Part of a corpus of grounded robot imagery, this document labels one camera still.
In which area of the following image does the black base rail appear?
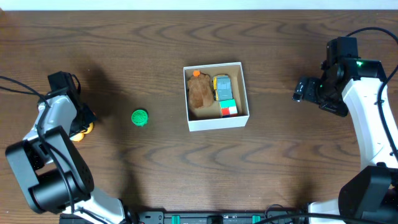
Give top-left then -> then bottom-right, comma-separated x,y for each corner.
58,203 -> 312,224

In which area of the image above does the yellow grey toy truck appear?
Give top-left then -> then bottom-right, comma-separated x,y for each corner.
212,75 -> 233,101

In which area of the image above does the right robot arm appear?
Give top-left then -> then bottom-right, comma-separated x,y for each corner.
292,57 -> 397,223

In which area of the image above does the colourful puzzle cube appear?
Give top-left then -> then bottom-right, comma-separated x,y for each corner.
220,99 -> 238,118

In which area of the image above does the brown plush bear toy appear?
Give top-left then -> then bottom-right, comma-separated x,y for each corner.
187,70 -> 214,110

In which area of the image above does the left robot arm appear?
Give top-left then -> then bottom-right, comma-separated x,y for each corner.
6,93 -> 137,223

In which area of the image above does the orange rubber duck toy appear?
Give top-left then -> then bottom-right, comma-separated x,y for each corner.
70,123 -> 94,142

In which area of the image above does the white cardboard box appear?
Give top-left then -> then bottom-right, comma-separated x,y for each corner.
183,62 -> 249,131

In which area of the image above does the green ribbed plastic cap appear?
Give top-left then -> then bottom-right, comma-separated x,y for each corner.
131,109 -> 149,126

